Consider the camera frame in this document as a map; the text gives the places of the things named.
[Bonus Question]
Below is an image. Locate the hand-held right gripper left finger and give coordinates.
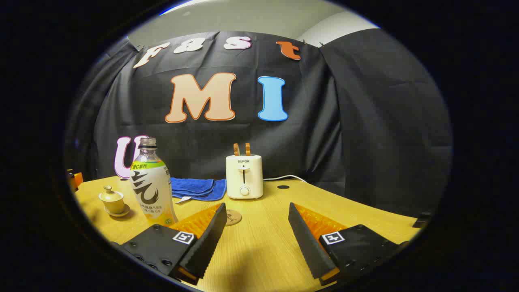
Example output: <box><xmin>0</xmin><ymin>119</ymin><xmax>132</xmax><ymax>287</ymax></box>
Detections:
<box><xmin>110</xmin><ymin>202</ymin><xmax>228</xmax><ymax>286</ymax></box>

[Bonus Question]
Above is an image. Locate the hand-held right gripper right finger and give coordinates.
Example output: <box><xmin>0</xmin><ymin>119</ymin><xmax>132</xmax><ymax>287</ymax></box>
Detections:
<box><xmin>288</xmin><ymin>202</ymin><xmax>410</xmax><ymax>286</ymax></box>

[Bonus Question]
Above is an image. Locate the round wooden coaster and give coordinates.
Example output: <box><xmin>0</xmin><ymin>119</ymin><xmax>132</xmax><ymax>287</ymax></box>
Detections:
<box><xmin>224</xmin><ymin>209</ymin><xmax>242</xmax><ymax>226</ymax></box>

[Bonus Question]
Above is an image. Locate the clear water bottle white label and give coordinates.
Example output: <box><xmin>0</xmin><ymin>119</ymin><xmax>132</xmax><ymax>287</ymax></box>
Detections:
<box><xmin>130</xmin><ymin>137</ymin><xmax>179</xmax><ymax>226</ymax></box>

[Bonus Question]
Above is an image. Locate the yellow saucer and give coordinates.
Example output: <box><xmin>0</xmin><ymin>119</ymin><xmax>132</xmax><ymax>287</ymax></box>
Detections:
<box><xmin>104</xmin><ymin>204</ymin><xmax>131</xmax><ymax>217</ymax></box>

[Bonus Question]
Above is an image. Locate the blue towel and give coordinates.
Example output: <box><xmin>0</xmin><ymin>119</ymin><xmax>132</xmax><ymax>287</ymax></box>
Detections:
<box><xmin>169</xmin><ymin>177</ymin><xmax>227</xmax><ymax>203</ymax></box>

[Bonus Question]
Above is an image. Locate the white toaster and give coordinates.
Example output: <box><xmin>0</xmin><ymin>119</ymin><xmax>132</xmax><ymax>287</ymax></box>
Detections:
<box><xmin>225</xmin><ymin>154</ymin><xmax>264</xmax><ymax>200</ymax></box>

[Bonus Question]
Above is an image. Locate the small dark object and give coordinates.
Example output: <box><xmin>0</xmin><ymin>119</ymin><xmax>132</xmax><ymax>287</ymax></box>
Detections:
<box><xmin>413</xmin><ymin>211</ymin><xmax>432</xmax><ymax>228</ymax></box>

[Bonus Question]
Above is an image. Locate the black backdrop cloth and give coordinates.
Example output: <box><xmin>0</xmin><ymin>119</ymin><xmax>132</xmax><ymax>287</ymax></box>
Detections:
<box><xmin>65</xmin><ymin>28</ymin><xmax>453</xmax><ymax>219</ymax></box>

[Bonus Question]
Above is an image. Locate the white toaster cable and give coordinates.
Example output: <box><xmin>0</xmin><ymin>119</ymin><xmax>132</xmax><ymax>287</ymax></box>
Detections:
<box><xmin>262</xmin><ymin>174</ymin><xmax>309</xmax><ymax>183</ymax></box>

